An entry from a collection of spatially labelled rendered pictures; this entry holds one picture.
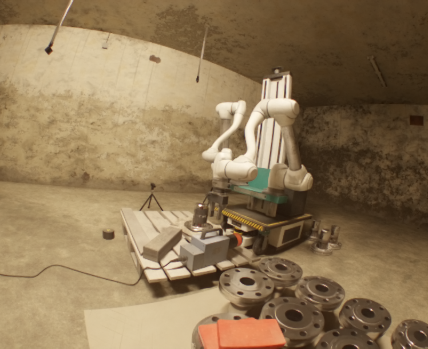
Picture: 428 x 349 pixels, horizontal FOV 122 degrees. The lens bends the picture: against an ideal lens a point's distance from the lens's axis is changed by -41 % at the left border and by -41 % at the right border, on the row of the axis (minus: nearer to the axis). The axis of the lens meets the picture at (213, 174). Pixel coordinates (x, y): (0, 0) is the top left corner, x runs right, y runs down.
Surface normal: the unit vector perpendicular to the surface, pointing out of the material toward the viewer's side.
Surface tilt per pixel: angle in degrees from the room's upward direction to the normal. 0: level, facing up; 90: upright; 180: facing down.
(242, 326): 0
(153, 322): 0
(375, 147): 90
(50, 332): 0
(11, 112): 90
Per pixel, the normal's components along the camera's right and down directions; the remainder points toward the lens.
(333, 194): -0.84, -0.07
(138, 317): 0.14, -0.99
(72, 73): 0.53, 0.14
